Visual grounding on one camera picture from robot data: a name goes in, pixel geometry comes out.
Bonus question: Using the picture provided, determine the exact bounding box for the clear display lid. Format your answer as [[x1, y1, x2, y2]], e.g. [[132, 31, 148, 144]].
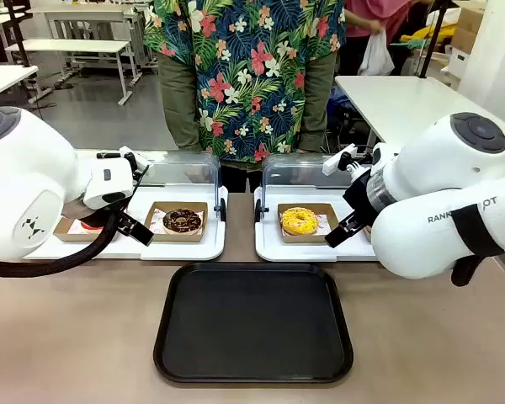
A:
[[135, 150, 224, 221], [260, 152, 357, 221]]

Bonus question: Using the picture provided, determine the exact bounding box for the person in pink shirt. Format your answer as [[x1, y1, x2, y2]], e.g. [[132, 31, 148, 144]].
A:
[[343, 0, 434, 77]]

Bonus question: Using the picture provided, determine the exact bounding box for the black arm strap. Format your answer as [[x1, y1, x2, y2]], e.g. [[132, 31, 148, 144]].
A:
[[449, 205, 505, 288]]

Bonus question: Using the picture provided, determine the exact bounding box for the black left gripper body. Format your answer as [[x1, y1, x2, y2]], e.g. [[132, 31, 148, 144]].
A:
[[62, 197, 130, 231]]

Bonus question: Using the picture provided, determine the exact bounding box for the white side table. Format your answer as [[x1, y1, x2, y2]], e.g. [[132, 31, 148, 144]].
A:
[[333, 74, 485, 149]]

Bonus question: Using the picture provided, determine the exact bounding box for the black camera stand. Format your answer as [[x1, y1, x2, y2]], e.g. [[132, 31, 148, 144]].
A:
[[6, 0, 31, 68]]

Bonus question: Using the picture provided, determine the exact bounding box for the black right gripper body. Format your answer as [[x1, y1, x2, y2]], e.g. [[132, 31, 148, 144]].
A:
[[342, 167, 383, 225]]

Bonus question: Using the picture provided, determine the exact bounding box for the yellow sprinkled donut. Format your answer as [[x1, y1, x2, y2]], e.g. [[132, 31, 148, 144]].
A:
[[279, 206, 321, 237]]

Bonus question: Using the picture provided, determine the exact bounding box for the white bench table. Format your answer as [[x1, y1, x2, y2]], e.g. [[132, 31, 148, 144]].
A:
[[4, 38, 133, 107]]

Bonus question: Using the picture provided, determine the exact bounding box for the chocolate sprinkled donut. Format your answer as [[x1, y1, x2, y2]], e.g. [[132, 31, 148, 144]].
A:
[[162, 208, 205, 235]]

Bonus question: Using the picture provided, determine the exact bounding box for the white long desk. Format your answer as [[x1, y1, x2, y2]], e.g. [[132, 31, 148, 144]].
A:
[[28, 3, 152, 71]]

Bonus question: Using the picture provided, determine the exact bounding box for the brown cardboard carton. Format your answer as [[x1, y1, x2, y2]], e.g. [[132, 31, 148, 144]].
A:
[[450, 3, 486, 55]]

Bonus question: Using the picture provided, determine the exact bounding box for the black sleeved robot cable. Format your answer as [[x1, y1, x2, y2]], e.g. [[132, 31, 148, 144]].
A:
[[0, 209, 130, 279]]

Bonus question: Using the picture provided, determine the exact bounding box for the black plastic serving tray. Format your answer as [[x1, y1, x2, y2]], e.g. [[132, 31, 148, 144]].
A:
[[152, 262, 355, 385]]

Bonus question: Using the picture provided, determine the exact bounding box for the black metal pole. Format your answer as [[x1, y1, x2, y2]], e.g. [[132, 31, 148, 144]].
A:
[[417, 0, 452, 80]]

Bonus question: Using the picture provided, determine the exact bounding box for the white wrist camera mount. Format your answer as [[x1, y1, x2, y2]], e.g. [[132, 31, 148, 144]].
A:
[[95, 145, 151, 179], [322, 142, 374, 177]]

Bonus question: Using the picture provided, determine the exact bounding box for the white plastic bag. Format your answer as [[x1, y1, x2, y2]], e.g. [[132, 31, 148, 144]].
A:
[[357, 29, 396, 77]]

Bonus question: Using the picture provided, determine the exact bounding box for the white storage box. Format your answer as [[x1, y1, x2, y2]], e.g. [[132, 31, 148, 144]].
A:
[[445, 46, 469, 79]]

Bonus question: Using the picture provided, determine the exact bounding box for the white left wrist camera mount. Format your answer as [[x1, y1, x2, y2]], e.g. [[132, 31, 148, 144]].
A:
[[95, 145, 151, 179]]

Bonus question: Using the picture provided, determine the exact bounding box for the white display base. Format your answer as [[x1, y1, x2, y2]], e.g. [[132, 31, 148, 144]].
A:
[[24, 150, 229, 262], [253, 152, 380, 263]]

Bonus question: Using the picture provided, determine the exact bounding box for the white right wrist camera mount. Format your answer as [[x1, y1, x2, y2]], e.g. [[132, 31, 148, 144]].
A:
[[322, 142, 374, 177]]

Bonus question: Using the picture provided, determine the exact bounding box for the person in floral shirt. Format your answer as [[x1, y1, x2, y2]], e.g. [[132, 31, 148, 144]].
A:
[[142, 0, 348, 164]]

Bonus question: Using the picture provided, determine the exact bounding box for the yellow cloth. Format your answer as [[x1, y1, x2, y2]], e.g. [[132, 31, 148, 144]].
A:
[[411, 21, 460, 48]]

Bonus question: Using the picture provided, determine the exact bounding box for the brown cardboard donut box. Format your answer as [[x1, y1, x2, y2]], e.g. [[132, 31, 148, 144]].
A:
[[277, 203, 343, 246], [53, 215, 120, 243], [143, 201, 210, 244]]

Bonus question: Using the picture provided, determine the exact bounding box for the white round-edged table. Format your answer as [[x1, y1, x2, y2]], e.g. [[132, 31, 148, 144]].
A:
[[0, 64, 40, 109]]

